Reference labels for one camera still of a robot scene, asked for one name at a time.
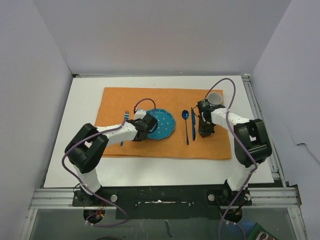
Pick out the blue polka dot plate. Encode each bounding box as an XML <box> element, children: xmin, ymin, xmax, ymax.
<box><xmin>147</xmin><ymin>108</ymin><xmax>176</xmax><ymax>140</ymax></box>

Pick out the blue plastic knife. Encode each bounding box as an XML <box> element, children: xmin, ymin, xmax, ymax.
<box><xmin>191</xmin><ymin>107</ymin><xmax>196</xmax><ymax>141</ymax></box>

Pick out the blue plastic fork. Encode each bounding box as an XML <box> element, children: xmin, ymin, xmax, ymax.
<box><xmin>120</xmin><ymin>110</ymin><xmax>130</xmax><ymax>147</ymax></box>

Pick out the blue plastic spoon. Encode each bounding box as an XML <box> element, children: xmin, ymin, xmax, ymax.
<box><xmin>181</xmin><ymin>109</ymin><xmax>189</xmax><ymax>145</ymax></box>

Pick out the blue white mug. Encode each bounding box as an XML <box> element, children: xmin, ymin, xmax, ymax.
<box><xmin>206</xmin><ymin>92</ymin><xmax>223</xmax><ymax>105</ymax></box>

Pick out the orange cloth placemat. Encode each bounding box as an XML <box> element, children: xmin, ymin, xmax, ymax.
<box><xmin>94</xmin><ymin>87</ymin><xmax>232</xmax><ymax>160</ymax></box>

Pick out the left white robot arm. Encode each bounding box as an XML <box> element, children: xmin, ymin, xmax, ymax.
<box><xmin>61</xmin><ymin>113</ymin><xmax>158</xmax><ymax>206</ymax></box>

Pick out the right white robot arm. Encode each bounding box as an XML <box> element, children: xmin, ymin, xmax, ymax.
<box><xmin>196</xmin><ymin>99</ymin><xmax>272</xmax><ymax>205</ymax></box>

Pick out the green object at corner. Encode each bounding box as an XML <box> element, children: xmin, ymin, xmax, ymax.
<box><xmin>246</xmin><ymin>223</ymin><xmax>277</xmax><ymax>240</ymax></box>

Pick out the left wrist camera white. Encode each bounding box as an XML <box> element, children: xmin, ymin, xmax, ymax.
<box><xmin>133</xmin><ymin>109</ymin><xmax>147</xmax><ymax>121</ymax></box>

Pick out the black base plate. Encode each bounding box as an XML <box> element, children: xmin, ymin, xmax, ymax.
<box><xmin>72</xmin><ymin>184</ymin><xmax>252</xmax><ymax>222</ymax></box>

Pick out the aluminium frame rail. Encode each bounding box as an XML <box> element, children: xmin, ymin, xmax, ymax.
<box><xmin>20</xmin><ymin>74</ymin><xmax>307</xmax><ymax>240</ymax></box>

